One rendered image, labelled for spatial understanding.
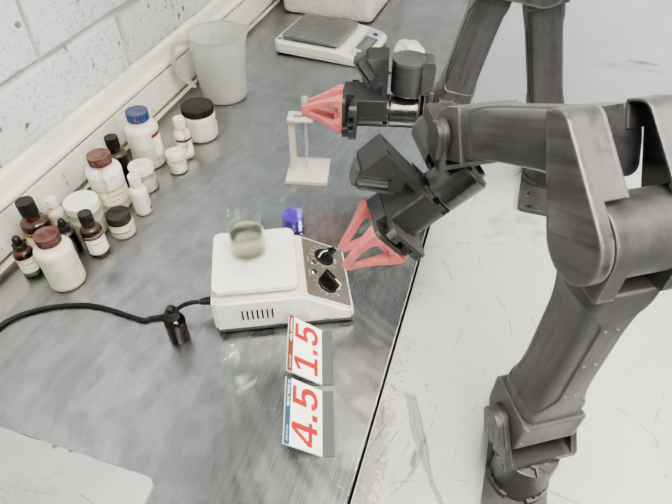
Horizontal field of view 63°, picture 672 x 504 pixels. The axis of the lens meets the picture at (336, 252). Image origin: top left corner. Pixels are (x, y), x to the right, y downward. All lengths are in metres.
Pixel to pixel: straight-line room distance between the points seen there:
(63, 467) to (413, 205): 0.52
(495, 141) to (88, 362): 0.61
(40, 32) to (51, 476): 0.70
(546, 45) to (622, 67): 1.19
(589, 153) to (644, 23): 1.69
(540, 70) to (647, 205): 0.59
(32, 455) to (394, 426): 0.44
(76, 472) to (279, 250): 0.38
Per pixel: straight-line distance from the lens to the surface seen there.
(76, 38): 1.18
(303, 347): 0.77
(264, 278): 0.77
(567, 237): 0.42
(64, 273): 0.93
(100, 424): 0.79
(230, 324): 0.81
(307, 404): 0.73
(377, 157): 0.62
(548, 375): 0.54
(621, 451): 0.80
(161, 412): 0.78
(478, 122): 0.57
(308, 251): 0.84
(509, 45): 2.10
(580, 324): 0.47
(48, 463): 0.78
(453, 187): 0.66
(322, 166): 1.10
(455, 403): 0.77
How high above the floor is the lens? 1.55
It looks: 45 degrees down
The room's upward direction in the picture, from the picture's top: straight up
